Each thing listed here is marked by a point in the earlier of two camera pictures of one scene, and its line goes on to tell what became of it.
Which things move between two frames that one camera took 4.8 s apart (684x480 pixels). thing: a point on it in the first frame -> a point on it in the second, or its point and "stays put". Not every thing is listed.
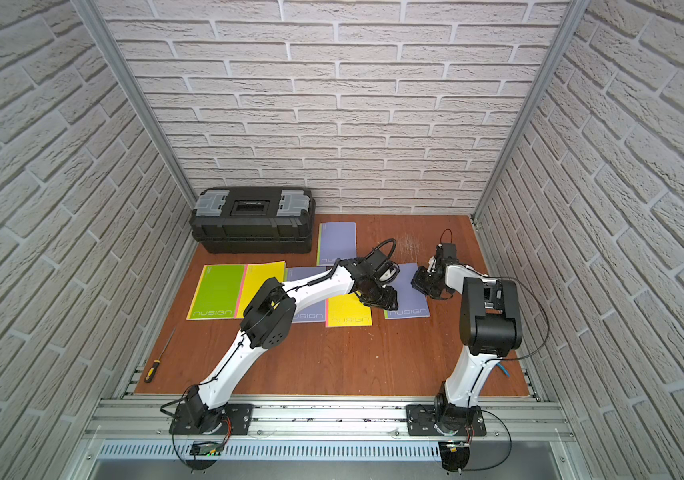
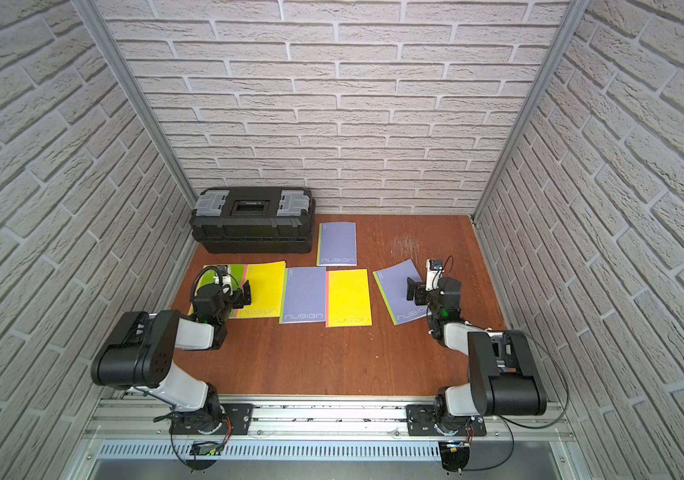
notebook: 255,276 stays put
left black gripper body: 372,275 -> 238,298
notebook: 219,292 stays put
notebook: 347,311 stays put
